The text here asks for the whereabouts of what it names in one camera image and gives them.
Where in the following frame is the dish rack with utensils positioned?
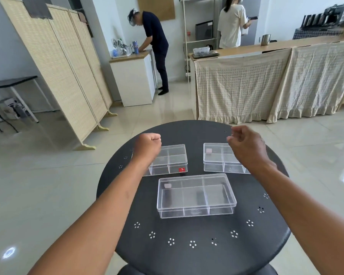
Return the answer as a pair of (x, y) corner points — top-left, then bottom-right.
(111, 38), (132, 58)

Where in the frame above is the beige folding screen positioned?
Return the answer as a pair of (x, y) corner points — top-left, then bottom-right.
(0, 0), (118, 151)

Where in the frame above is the small clear plastic box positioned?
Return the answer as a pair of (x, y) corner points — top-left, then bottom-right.
(203, 143), (251, 174)

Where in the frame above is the wooden counter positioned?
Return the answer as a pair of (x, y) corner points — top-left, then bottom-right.
(188, 36), (344, 121)

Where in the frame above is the white cabinet wooden top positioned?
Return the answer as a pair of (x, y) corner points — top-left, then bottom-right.
(109, 51), (158, 107)

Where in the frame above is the black side table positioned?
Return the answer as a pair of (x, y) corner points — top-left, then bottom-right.
(0, 76), (39, 123)

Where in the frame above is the black box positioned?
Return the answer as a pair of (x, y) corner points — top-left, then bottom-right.
(195, 20), (214, 40)

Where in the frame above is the dark checked cloth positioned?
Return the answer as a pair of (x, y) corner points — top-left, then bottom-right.
(292, 27), (344, 40)

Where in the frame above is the row of black appliances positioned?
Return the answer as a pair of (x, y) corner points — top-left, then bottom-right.
(301, 4), (344, 27)

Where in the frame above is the white metal shelf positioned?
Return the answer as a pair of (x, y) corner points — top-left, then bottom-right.
(180, 0), (221, 83)

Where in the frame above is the person's right hand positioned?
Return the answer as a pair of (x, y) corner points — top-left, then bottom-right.
(226, 125), (272, 171)

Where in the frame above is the black tray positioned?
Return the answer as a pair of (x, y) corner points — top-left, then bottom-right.
(193, 51), (220, 59)

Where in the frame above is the large clear plastic box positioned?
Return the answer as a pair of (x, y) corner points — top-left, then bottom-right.
(157, 173), (237, 219)

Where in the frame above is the person's right forearm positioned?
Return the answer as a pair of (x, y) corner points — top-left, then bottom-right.
(248, 162), (344, 275)

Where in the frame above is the person's left forearm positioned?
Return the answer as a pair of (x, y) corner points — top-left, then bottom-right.
(27, 157), (155, 275)

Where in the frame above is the small clear box red label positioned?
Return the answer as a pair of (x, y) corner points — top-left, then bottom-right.
(142, 144), (188, 177)

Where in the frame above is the beige checked cloth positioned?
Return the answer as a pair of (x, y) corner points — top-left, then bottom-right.
(267, 40), (344, 123)
(194, 48), (293, 124)

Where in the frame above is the cork board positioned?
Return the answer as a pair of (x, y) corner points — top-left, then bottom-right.
(137, 0), (176, 21)

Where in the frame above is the black round stool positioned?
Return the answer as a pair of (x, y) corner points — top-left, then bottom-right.
(118, 263), (278, 275)

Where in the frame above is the person's left hand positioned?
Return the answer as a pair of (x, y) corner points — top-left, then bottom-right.
(131, 133), (162, 164)

